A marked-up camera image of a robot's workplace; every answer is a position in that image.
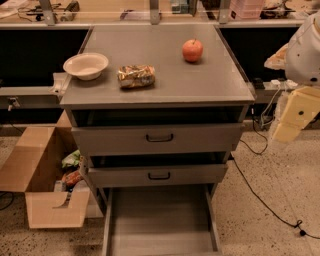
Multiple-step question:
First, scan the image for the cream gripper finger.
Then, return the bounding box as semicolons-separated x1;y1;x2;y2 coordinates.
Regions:
264;44;288;70
272;123;301;143

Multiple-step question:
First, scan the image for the grey open bottom drawer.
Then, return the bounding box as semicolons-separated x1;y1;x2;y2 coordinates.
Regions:
102;185;222;256

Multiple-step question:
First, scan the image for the orange snack bag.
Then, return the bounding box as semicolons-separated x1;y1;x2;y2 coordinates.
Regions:
62;170;83;187

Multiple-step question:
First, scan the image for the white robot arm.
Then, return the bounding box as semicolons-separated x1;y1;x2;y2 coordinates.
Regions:
264;11;320;143

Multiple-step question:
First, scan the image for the red apple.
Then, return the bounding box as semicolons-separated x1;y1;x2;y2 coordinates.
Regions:
182;39;203;62

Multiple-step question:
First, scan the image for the pink storage box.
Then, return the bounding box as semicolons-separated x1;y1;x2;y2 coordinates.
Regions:
229;0;265;20

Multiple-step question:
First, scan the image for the white power strip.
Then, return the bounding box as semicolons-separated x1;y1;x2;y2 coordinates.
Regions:
270;79;298;90

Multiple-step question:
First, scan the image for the green snack bag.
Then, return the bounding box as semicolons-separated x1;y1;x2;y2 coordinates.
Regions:
61;150;81;168

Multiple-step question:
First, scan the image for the grey middle drawer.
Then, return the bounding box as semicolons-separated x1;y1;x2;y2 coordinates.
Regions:
88;164;228;188

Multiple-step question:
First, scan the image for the orange gold can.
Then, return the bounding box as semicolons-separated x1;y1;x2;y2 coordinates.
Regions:
117;65;155;89

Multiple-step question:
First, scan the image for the black floor cable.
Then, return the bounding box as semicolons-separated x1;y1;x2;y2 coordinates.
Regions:
231;119;320;240

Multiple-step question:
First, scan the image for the white bowl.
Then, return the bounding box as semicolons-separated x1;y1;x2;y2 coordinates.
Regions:
63;53;109;81

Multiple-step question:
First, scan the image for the open cardboard box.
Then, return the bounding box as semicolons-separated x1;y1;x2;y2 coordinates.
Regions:
0;114;90;229

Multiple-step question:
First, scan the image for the grey top drawer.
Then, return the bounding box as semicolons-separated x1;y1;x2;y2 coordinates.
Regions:
72;123;243;156

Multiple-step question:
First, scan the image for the white cable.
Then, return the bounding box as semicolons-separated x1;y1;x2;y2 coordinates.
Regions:
259;87;283;129

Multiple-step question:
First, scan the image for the grey drawer cabinet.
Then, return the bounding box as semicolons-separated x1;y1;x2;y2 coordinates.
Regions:
60;23;256;214

